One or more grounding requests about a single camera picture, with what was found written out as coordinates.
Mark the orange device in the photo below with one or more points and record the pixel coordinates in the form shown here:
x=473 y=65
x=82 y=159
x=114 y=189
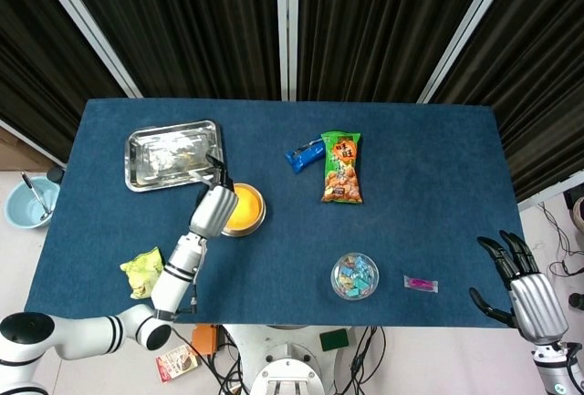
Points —
x=207 y=340

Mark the clear round clip container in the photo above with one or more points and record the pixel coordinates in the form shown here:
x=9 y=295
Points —
x=355 y=276

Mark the yellow-green crumpled snack bag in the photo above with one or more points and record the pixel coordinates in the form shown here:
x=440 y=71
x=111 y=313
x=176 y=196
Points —
x=141 y=274

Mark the rectangular steel tray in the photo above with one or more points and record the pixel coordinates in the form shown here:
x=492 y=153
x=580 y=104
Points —
x=155 y=158

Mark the white plastic spoon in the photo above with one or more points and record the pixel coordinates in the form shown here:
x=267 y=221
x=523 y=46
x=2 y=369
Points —
x=203 y=179

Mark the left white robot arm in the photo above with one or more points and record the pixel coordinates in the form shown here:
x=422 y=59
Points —
x=178 y=272

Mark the pink item in clear wrapper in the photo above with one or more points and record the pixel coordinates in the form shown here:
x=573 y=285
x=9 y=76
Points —
x=420 y=283

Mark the beige bowl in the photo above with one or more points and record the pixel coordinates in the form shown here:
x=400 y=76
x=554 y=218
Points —
x=259 y=212

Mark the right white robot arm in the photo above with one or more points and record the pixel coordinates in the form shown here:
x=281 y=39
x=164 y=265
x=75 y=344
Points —
x=554 y=367

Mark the small printed box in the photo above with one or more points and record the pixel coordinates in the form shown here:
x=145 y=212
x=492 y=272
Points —
x=178 y=363

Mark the white metal frame post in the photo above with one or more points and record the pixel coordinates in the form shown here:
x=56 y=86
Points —
x=470 y=25
x=287 y=25
x=86 y=25

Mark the dark green pad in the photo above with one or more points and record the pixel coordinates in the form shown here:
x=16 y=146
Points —
x=334 y=339

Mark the green peanut snack bag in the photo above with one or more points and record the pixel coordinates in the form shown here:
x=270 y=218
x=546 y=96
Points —
x=342 y=167

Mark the light blue basin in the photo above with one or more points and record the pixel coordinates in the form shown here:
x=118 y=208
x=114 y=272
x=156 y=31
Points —
x=20 y=208

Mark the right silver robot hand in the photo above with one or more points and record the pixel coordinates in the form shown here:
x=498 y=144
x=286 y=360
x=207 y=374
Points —
x=536 y=304

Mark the metal ladle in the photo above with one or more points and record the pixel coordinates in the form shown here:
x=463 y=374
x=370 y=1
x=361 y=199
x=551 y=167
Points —
x=36 y=196

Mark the blue tablecloth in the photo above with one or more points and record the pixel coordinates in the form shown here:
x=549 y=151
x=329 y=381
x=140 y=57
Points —
x=296 y=240

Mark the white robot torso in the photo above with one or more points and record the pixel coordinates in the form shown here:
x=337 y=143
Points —
x=287 y=363

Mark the blue snack packet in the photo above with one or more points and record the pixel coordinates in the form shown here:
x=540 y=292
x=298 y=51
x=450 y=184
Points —
x=303 y=155

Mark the dark pleated curtain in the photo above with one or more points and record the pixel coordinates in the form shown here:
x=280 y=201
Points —
x=388 y=25
x=182 y=25
x=538 y=85
x=41 y=71

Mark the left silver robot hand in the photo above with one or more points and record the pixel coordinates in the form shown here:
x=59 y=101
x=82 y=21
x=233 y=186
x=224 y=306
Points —
x=214 y=210

